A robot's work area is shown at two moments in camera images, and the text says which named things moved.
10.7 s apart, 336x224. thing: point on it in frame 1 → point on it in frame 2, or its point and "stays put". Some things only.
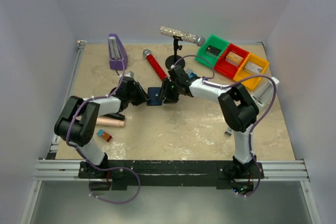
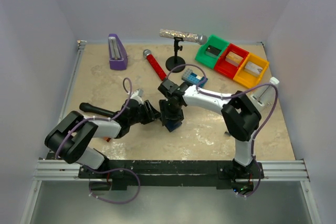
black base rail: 123,174 stays put
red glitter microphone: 147,54 stays put
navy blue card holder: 155,94 → 171,125
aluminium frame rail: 47,168 stays put
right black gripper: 168,93 → 171,116
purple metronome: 116,53 stays put
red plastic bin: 227,67 stays put
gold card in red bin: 233,59 stays put
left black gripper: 136,92 → 148,112
